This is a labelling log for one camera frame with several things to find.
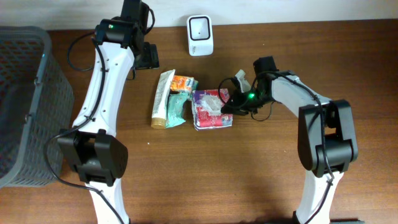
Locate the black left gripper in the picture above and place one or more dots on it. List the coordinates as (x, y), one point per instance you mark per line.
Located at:
(150, 56)

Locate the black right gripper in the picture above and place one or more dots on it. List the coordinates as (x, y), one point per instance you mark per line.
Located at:
(239, 107)

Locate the red purple tissue pack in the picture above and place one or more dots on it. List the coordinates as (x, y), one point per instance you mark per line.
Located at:
(206, 109)

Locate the orange tissue pack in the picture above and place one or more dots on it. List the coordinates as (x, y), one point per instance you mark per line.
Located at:
(182, 84)

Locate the white tube gold cap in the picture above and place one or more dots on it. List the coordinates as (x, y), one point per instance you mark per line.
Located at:
(159, 112)

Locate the teal wet wipes pack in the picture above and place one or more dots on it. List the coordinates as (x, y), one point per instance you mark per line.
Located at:
(176, 109)

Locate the green white tissue pack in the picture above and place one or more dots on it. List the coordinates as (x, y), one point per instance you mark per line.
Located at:
(194, 87)

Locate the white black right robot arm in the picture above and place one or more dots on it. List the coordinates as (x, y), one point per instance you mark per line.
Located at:
(326, 142)

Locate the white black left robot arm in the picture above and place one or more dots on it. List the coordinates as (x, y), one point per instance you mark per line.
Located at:
(90, 147)

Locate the white barcode scanner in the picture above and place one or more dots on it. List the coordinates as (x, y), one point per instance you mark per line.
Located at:
(200, 35)

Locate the grey plastic mesh basket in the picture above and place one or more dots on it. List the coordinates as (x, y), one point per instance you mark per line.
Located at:
(36, 103)

